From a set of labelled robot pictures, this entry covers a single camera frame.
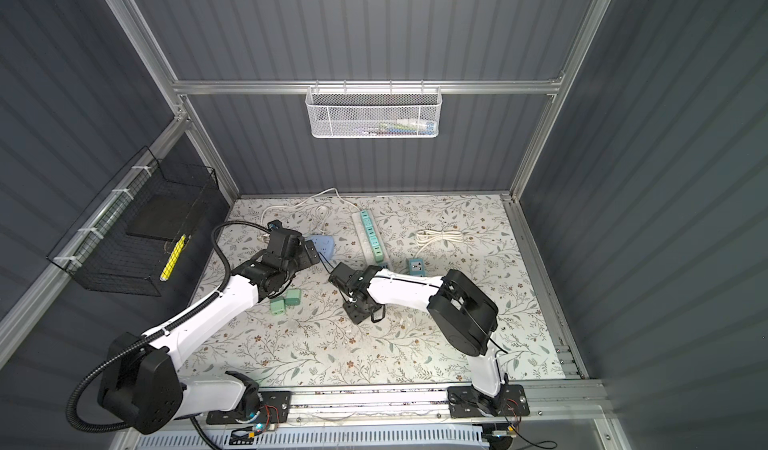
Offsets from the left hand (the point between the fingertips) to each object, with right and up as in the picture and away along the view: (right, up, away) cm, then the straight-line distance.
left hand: (302, 252), depth 85 cm
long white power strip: (+19, +3, +14) cm, 24 cm away
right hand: (+17, -19, +3) cm, 26 cm away
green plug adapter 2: (-8, -16, +3) cm, 19 cm away
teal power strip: (+35, -6, +12) cm, 37 cm away
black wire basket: (-39, +3, -13) cm, 41 cm away
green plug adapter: (-4, -14, +4) cm, 15 cm away
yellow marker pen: (-26, +3, -14) cm, 30 cm away
